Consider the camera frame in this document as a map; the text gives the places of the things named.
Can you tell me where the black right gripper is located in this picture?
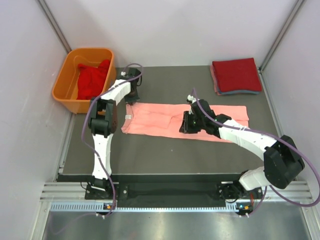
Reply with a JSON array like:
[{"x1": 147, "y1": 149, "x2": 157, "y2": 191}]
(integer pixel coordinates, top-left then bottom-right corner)
[{"x1": 179, "y1": 110, "x2": 206, "y2": 134}]

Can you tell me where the pink t shirt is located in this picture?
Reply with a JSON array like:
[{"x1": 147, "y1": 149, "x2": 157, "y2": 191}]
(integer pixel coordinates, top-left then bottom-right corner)
[
  {"x1": 210, "y1": 65, "x2": 221, "y2": 96},
  {"x1": 120, "y1": 101, "x2": 250, "y2": 144}
]

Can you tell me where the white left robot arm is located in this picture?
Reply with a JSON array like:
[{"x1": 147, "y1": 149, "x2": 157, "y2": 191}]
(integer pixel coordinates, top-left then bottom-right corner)
[{"x1": 85, "y1": 67, "x2": 142, "y2": 200}]

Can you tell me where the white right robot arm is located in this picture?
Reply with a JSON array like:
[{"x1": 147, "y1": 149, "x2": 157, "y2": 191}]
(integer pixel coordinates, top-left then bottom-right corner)
[{"x1": 179, "y1": 95, "x2": 305, "y2": 198}]

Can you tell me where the red crumpled t shirt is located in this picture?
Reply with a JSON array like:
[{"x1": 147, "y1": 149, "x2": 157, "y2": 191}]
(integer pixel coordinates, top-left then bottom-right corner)
[{"x1": 77, "y1": 59, "x2": 111, "y2": 100}]

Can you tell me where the pink folded t shirt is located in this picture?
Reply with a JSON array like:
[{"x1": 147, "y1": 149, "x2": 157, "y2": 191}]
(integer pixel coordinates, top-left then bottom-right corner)
[{"x1": 210, "y1": 65, "x2": 221, "y2": 96}]

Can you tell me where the blue folded t shirt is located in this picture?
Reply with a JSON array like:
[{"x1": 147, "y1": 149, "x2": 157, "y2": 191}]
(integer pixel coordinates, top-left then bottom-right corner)
[{"x1": 215, "y1": 85, "x2": 262, "y2": 96}]

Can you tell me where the orange plastic bin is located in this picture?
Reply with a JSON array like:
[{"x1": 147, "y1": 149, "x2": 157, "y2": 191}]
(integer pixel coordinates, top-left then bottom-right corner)
[{"x1": 52, "y1": 47, "x2": 116, "y2": 114}]

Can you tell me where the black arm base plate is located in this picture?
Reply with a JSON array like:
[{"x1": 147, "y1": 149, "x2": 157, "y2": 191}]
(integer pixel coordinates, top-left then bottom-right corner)
[{"x1": 84, "y1": 173, "x2": 263, "y2": 207}]

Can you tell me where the left aluminium corner post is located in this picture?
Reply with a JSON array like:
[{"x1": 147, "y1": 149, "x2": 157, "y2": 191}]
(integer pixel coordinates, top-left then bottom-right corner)
[{"x1": 36, "y1": 0, "x2": 72, "y2": 53}]

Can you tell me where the aluminium corner post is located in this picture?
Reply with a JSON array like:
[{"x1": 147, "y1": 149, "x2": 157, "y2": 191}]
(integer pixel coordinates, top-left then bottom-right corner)
[
  {"x1": 258, "y1": 0, "x2": 307, "y2": 73},
  {"x1": 36, "y1": 0, "x2": 72, "y2": 53}
]

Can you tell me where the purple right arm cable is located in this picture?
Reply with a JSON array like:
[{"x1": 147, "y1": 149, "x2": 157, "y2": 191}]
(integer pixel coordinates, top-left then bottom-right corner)
[{"x1": 191, "y1": 87, "x2": 320, "y2": 217}]

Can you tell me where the aluminium frame rail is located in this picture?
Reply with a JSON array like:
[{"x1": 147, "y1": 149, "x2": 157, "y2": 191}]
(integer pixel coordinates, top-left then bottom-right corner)
[{"x1": 40, "y1": 181, "x2": 313, "y2": 202}]

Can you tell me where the grey slotted cable duct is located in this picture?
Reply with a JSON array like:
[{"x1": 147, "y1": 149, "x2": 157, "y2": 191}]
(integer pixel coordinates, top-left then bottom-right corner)
[{"x1": 50, "y1": 201, "x2": 252, "y2": 213}]

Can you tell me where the right aluminium corner post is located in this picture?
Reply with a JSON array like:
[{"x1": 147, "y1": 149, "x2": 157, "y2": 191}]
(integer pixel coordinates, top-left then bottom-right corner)
[{"x1": 258, "y1": 0, "x2": 307, "y2": 73}]

